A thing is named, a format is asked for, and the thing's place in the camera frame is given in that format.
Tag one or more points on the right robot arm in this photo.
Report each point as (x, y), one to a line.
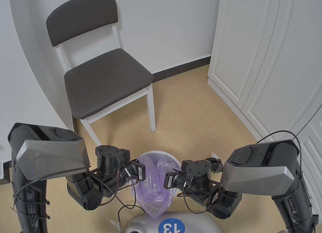
(259, 169)

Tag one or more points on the black plastic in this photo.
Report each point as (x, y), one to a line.
(215, 165)

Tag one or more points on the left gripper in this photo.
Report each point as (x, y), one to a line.
(130, 175)

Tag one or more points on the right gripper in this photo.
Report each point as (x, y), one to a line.
(177, 180)

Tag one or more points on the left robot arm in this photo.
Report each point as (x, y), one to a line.
(50, 156)

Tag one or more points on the white trash bin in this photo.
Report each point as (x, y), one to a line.
(161, 154)

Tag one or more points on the purple plastic bag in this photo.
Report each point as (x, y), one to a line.
(153, 191)

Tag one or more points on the white wardrobe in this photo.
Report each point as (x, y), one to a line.
(251, 50)

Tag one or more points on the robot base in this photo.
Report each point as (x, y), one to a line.
(196, 223)

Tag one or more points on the grey padded white chair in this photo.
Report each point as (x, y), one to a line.
(105, 83)

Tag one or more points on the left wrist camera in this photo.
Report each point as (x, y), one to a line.
(125, 155)

